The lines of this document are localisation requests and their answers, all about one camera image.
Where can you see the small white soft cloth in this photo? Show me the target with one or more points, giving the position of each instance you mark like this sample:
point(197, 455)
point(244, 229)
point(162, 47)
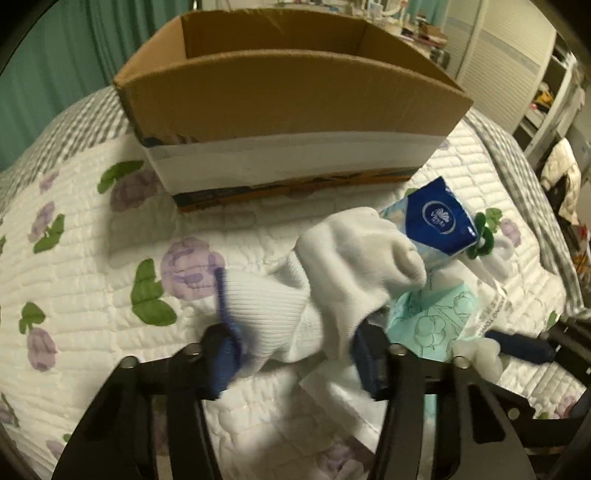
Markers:
point(480, 360)

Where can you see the white slatted wardrobe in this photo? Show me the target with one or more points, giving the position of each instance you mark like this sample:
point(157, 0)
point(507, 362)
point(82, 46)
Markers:
point(503, 69)

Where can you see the cream white jacket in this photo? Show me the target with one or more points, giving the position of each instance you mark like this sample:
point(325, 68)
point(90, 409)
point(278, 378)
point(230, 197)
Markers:
point(561, 175)

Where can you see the blue tissue pack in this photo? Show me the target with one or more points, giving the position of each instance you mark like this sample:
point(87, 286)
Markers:
point(441, 217)

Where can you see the green and white scrunchie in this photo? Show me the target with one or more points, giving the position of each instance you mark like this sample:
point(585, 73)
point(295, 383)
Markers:
point(482, 233)

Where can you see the white cloth with label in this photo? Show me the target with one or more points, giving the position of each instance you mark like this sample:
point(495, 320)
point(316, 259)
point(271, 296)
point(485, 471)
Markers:
point(496, 258)

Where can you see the white ribbed sock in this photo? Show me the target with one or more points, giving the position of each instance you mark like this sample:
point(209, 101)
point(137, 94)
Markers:
point(351, 272)

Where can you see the pale green cotton pad package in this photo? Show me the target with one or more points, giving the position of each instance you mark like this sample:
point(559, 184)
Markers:
point(434, 318)

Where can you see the wide teal curtain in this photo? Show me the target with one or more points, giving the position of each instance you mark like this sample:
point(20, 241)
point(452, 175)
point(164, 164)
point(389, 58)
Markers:
point(55, 60)

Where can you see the grey striped suitcase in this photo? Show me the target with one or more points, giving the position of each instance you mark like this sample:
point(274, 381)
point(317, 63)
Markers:
point(439, 59)

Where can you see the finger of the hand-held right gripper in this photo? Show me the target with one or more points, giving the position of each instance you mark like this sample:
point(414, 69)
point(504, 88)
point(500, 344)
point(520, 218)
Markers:
point(521, 347)
point(545, 422)

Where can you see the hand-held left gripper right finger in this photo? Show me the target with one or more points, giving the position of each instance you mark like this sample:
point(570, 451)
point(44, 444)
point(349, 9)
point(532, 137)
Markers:
point(369, 364)

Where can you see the white floral quilt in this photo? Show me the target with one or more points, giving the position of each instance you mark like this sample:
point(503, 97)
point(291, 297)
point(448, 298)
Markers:
point(92, 286)

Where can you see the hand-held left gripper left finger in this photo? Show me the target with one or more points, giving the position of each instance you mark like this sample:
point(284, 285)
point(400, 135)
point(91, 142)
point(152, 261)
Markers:
point(222, 365)

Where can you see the brown cardboard box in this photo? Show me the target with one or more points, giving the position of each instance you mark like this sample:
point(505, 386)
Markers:
point(286, 110)

